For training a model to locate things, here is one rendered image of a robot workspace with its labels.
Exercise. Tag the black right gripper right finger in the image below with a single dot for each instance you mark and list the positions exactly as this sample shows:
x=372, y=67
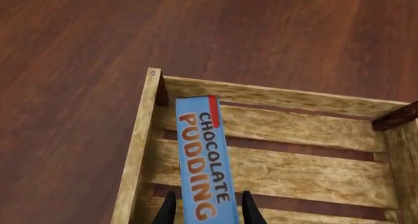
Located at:
x=251, y=213

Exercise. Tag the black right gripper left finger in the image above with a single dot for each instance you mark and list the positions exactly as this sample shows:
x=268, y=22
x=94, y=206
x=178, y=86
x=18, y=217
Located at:
x=167, y=213

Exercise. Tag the blue chocolate pudding box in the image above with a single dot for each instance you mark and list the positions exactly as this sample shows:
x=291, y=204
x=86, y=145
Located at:
x=204, y=158

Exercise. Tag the wooden slat tray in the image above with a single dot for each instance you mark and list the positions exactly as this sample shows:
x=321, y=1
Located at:
x=294, y=145

